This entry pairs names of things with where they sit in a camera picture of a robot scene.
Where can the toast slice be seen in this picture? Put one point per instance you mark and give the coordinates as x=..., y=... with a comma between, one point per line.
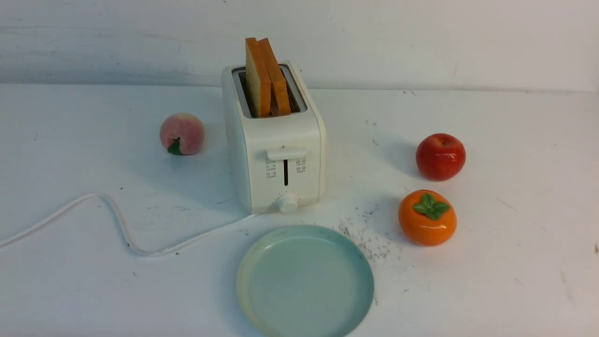
x=258, y=81
x=279, y=91

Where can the white two-slot toaster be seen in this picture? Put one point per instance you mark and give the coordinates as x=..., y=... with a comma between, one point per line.
x=278, y=162

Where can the light green round plate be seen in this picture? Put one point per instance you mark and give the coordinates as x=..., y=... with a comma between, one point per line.
x=305, y=281

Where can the pink peach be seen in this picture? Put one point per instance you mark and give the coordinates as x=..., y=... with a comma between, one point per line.
x=182, y=134

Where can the orange persimmon with green leaf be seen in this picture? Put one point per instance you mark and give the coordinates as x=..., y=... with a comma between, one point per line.
x=427, y=218

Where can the red apple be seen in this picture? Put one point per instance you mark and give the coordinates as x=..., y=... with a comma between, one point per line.
x=440, y=157

